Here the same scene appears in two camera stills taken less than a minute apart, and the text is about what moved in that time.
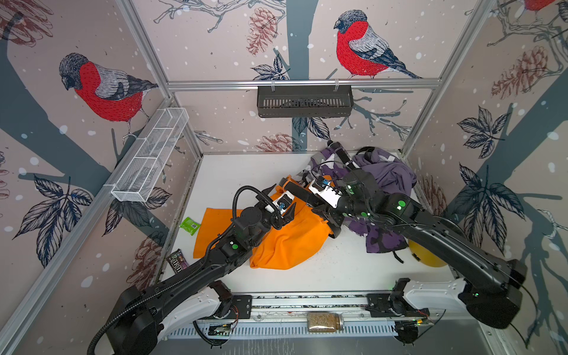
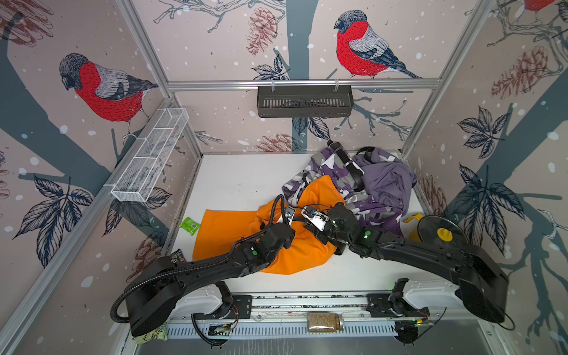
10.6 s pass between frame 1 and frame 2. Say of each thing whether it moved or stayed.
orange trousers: stayed
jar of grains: stayed
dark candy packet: stayed
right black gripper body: moved
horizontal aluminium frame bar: stayed
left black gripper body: moved
